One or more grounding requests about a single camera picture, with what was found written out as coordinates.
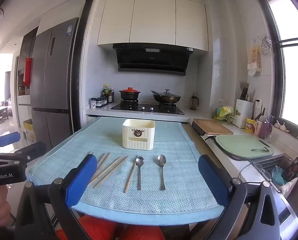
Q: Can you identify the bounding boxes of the black range hood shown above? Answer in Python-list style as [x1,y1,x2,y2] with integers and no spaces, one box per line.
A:
[112,43,195,76]

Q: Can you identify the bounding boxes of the person's leg red trousers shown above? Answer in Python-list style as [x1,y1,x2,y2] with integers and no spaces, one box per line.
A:
[119,224,164,240]
[55,215,122,240]

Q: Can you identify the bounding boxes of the red hanging object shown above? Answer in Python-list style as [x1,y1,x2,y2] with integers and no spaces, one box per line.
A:
[23,57,32,87]

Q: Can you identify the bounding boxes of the phone on stand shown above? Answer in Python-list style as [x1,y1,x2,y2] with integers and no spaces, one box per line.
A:
[286,157,298,180]

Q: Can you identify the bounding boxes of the yellow green cloth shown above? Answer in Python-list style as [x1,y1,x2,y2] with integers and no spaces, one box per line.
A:
[213,106,236,120]

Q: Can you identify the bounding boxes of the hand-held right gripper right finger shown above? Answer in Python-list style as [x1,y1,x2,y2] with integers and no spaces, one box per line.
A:
[198,154,282,240]

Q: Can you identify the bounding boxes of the row of wooden chopsticks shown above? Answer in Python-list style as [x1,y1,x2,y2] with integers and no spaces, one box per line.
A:
[88,151,137,193]

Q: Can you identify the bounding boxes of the black pot with red lid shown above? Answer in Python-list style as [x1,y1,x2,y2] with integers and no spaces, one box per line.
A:
[118,87,141,101]

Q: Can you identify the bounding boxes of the white wall cabinet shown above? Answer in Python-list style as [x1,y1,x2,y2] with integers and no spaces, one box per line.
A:
[97,0,209,52]

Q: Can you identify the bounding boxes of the steel sink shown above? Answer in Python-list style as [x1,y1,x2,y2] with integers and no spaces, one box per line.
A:
[251,155,298,198]

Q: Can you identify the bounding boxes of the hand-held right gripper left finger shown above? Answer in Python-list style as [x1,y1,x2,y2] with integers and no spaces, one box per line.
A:
[14,154,97,240]

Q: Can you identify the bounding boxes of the person's left leg red trousers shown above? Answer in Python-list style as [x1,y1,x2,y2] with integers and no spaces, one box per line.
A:
[55,215,122,240]

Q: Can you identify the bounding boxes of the light blue woven mat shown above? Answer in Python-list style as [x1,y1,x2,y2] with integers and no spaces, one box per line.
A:
[26,116,226,222]

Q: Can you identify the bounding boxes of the purple soap dispenser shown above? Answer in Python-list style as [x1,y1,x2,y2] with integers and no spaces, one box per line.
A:
[259,115,276,139]

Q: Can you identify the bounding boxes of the dark water bottle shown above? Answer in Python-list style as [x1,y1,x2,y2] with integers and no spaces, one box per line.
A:
[189,94,199,110]

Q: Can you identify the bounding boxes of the wire trivet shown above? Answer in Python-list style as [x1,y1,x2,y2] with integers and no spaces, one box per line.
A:
[258,36,274,55]

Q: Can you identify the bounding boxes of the cream ribbed utensil holder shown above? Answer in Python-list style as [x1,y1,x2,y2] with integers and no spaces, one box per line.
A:
[122,119,156,151]

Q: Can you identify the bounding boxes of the black gas stove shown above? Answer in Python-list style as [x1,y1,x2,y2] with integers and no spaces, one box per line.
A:
[111,100,185,115]

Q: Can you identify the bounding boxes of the yellow cardboard box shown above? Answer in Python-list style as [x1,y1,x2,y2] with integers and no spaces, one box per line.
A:
[23,119,36,144]

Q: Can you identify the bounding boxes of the hanging printed bag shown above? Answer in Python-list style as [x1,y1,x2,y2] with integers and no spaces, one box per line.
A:
[247,44,262,76]

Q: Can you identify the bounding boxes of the dark wok with glass lid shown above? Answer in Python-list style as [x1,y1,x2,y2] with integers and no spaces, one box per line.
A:
[150,89,182,105]

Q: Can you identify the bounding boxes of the steel spoon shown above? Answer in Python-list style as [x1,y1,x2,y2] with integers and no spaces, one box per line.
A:
[155,154,167,191]
[135,156,145,191]

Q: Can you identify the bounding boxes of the window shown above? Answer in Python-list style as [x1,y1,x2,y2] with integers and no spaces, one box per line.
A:
[265,0,298,133]

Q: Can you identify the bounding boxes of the wooden cutting board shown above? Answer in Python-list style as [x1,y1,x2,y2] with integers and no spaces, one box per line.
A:
[193,119,234,135]

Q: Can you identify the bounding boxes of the grey refrigerator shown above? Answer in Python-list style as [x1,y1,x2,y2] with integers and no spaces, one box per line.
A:
[30,17,79,143]

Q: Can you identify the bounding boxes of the white knife block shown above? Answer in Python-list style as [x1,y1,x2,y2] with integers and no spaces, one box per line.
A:
[233,99,254,128]

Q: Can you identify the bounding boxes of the person's right leg red trousers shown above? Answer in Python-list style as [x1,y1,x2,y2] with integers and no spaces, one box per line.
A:
[119,224,164,240]

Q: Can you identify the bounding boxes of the green cutting board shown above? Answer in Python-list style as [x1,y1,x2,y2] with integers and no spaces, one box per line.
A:
[215,134,274,158]

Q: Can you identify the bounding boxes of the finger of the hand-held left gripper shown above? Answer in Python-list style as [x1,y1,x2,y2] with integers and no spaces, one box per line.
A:
[13,141,47,165]
[0,132,21,152]

